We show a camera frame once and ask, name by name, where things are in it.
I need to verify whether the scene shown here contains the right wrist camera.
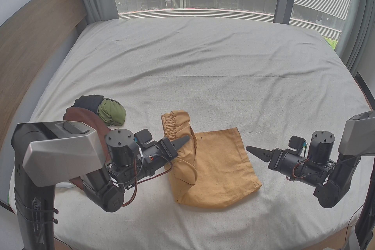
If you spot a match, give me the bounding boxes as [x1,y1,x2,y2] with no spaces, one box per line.
[281,135,306,154]

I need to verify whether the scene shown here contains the brown shorts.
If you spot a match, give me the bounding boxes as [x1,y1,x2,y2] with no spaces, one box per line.
[63,107,112,192]

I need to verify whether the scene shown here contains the tan shorts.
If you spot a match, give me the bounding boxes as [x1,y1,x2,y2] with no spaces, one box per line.
[161,110,262,208]

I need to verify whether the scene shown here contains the bed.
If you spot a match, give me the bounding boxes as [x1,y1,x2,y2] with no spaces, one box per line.
[0,0,375,250]

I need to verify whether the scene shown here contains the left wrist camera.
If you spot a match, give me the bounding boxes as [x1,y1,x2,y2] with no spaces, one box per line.
[134,129,161,147]

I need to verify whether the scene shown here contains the black garment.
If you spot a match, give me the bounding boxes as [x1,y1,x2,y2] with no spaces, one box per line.
[73,94,104,114]

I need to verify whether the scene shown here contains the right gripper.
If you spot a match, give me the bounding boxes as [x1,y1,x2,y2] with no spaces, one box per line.
[247,146,297,177]

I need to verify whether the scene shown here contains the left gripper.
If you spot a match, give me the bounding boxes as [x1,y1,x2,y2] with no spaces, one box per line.
[141,135,190,170]

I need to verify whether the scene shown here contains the green garment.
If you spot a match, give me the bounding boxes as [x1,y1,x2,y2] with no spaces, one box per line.
[97,98,126,126]

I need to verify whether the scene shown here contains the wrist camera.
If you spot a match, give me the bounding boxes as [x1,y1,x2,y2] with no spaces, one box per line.
[281,135,306,154]
[134,129,161,147]

